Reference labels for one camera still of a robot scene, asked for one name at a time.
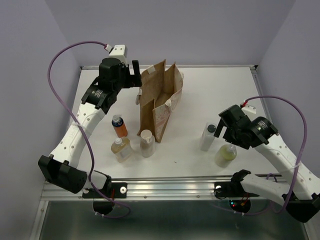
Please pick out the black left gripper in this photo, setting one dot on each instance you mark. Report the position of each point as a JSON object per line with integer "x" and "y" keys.
{"x": 133, "y": 80}

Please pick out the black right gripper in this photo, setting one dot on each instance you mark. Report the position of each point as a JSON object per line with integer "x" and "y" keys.
{"x": 229, "y": 138}

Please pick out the white square bottle black cap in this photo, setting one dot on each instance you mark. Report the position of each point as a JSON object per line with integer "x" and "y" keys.
{"x": 207, "y": 137}

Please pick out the pink printed canvas bag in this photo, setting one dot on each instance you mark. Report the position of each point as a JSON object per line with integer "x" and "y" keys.
{"x": 159, "y": 95}

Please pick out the round yellow liquid bottle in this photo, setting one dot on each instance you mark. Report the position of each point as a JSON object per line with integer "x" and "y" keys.
{"x": 226, "y": 154}

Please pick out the beige pump bottle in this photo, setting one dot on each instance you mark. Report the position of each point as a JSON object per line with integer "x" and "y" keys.
{"x": 147, "y": 143}

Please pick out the clear amber liquid bottle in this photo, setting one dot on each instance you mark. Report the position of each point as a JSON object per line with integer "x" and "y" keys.
{"x": 121, "y": 148}

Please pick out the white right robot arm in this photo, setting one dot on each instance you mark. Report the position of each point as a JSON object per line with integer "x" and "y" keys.
{"x": 300, "y": 196}

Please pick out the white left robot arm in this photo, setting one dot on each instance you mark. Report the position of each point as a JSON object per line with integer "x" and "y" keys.
{"x": 60, "y": 168}

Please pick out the orange bottle blue cap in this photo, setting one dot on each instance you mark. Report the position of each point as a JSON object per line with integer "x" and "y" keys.
{"x": 119, "y": 126}

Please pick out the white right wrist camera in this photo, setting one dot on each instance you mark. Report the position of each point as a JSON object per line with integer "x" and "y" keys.
{"x": 249, "y": 110}

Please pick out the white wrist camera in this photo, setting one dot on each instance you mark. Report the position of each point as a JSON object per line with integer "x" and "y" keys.
{"x": 249, "y": 110}
{"x": 119, "y": 52}

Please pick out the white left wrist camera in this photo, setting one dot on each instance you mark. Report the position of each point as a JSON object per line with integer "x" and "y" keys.
{"x": 119, "y": 52}

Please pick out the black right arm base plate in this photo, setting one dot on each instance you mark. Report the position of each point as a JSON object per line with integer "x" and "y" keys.
{"x": 229, "y": 189}

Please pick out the aluminium mounting rail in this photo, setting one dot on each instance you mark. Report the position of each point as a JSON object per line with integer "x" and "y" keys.
{"x": 148, "y": 189}

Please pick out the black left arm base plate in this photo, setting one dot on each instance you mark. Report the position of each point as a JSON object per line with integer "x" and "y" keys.
{"x": 115, "y": 190}

